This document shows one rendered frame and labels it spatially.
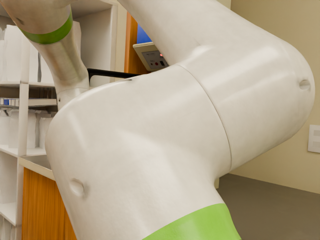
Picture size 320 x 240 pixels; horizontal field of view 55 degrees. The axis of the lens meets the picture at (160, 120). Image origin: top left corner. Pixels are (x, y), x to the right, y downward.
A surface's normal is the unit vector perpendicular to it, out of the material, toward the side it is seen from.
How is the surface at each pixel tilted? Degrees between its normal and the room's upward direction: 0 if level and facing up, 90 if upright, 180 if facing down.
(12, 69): 97
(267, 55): 57
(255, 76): 68
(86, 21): 90
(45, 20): 149
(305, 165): 90
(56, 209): 90
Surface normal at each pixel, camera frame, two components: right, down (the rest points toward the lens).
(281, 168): -0.70, 0.00
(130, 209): -0.21, -0.44
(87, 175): -0.49, -0.23
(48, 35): 0.35, 0.93
